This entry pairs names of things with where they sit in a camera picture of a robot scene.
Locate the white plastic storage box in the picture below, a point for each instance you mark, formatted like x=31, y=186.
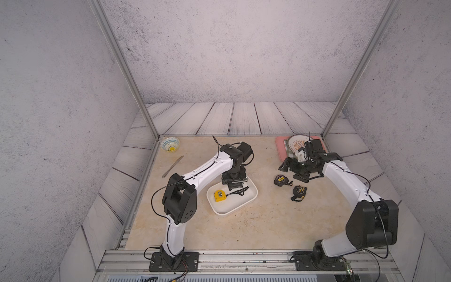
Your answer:
x=233, y=202

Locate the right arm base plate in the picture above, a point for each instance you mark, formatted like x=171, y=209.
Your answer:
x=309, y=261

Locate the aluminium frame post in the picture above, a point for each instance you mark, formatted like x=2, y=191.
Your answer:
x=114, y=46
x=364, y=60

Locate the pink tray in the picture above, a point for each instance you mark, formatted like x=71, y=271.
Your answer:
x=280, y=147

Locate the green checked cloth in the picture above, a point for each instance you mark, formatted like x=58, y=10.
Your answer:
x=289, y=154

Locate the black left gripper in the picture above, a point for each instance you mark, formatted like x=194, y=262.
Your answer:
x=243, y=177

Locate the slim metal knife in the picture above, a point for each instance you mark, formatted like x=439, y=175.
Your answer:
x=172, y=166

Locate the black yellow tape measure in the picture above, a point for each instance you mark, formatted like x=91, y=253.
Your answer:
x=281, y=180

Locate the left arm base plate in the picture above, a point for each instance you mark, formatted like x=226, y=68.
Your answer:
x=184, y=262

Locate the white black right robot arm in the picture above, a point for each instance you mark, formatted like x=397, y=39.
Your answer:
x=373, y=221

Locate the round black tape measure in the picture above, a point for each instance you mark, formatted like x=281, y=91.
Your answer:
x=299, y=193

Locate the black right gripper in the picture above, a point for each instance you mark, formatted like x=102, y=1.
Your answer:
x=292, y=168

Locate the patterned ceramic bowl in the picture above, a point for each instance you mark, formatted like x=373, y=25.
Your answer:
x=170, y=144

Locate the right aluminium frame post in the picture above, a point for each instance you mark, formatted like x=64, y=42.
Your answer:
x=364, y=60

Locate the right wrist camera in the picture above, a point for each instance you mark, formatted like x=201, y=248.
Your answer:
x=301, y=155

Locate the aluminium front rail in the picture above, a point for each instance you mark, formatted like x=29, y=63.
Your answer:
x=123, y=262

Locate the large black tape measure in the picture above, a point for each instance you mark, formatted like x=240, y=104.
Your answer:
x=239, y=192

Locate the white orange patterned plate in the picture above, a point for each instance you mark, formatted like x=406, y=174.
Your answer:
x=296, y=142

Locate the left aluminium frame post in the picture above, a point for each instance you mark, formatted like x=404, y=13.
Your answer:
x=114, y=46

